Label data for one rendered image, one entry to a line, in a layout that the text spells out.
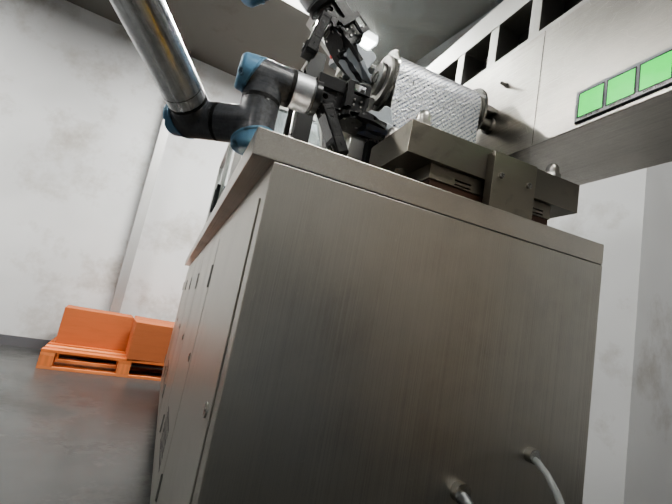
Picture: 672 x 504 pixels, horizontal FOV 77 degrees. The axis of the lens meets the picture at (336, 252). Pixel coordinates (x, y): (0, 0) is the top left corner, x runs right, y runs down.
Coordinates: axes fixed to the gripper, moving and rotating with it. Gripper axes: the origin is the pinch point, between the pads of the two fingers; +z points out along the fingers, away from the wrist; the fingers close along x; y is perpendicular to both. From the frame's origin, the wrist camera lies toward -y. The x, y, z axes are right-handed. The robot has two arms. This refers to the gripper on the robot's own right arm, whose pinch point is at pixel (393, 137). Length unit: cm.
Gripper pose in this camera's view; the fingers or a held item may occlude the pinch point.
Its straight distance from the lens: 98.0
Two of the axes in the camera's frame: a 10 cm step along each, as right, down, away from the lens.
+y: 1.9, -9.7, 1.6
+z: 9.1, 2.3, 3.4
